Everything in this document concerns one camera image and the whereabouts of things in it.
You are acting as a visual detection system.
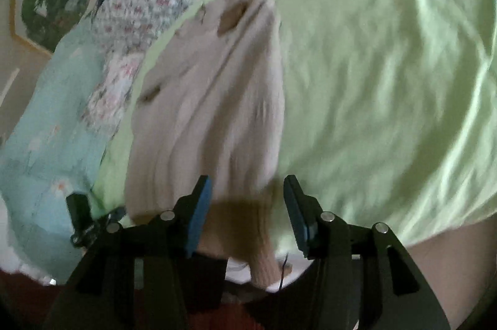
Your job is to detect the white cloth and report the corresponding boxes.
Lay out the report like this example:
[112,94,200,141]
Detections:
[0,194,55,286]

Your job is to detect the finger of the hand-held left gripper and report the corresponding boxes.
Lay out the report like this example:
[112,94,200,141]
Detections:
[66,193,127,247]

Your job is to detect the thin black cord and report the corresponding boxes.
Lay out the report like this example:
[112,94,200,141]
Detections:
[268,253,291,292]

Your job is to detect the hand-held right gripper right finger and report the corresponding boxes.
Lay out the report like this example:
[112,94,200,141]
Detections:
[248,175,452,330]

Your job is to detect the beige knit sweater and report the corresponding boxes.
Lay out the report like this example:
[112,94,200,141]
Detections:
[125,0,286,290]

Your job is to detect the light green bed sheet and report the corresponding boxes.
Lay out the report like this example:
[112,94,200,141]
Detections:
[91,0,497,278]

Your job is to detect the light blue printed blanket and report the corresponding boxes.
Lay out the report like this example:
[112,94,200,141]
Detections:
[0,19,113,274]

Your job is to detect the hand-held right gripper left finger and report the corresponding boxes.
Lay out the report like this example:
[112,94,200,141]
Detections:
[43,175,228,330]

